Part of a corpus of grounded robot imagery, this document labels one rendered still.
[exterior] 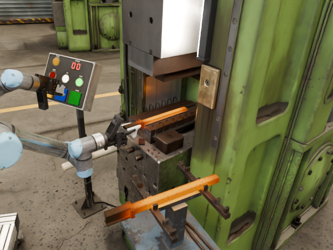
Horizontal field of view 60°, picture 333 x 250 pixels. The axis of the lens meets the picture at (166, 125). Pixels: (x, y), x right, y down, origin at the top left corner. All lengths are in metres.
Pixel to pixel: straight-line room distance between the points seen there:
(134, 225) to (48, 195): 1.42
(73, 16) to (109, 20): 0.70
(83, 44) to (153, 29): 5.13
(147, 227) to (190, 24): 0.88
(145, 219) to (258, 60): 0.80
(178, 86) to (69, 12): 4.59
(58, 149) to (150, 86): 0.62
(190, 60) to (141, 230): 0.80
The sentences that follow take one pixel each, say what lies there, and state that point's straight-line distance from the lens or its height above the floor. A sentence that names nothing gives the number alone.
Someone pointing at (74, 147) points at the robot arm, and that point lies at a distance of 1.29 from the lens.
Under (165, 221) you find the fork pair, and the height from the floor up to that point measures 1.01.
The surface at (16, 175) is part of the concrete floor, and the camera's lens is 2.90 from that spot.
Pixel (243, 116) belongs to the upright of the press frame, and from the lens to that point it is 1.17.
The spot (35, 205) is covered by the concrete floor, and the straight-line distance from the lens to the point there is 2.56.
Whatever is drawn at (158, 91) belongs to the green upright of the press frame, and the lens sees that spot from 1.71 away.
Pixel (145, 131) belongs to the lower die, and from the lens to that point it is 1.46.
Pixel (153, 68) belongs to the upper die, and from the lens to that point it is 1.28.
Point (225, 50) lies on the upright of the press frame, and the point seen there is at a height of 1.43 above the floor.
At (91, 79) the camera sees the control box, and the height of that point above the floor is 1.12.
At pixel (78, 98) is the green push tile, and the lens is 1.72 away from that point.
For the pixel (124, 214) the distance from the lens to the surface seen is 0.99.
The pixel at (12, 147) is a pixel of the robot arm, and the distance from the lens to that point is 1.11.
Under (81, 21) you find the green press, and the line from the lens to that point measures 6.28.
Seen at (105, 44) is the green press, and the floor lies 0.14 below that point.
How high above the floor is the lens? 1.72
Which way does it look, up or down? 30 degrees down
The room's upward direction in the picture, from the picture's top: 4 degrees clockwise
